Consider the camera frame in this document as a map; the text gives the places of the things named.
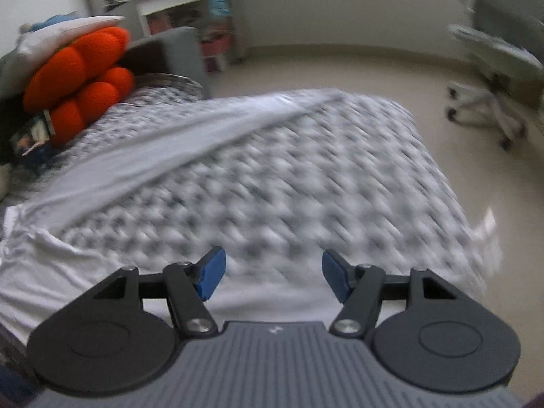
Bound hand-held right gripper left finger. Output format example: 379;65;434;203
91;246;227;336

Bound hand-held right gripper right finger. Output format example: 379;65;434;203
322;249;459;337

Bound white pants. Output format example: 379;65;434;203
0;88;353;341

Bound grey checked quilt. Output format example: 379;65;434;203
8;74;502;319

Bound blue phone stand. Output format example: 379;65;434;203
21;144;54;175

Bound red storage box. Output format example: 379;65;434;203
200;34;234;73

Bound grey sofa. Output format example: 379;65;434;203
123;26;213;98

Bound smartphone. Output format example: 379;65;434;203
9;110;56;158

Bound orange knot cushion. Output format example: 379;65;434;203
22;27;136;147

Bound blue printed sheet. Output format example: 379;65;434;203
208;0;234;18

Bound grey office chair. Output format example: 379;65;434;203
444;0;544;151

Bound light grey pillow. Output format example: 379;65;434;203
0;15;126;98

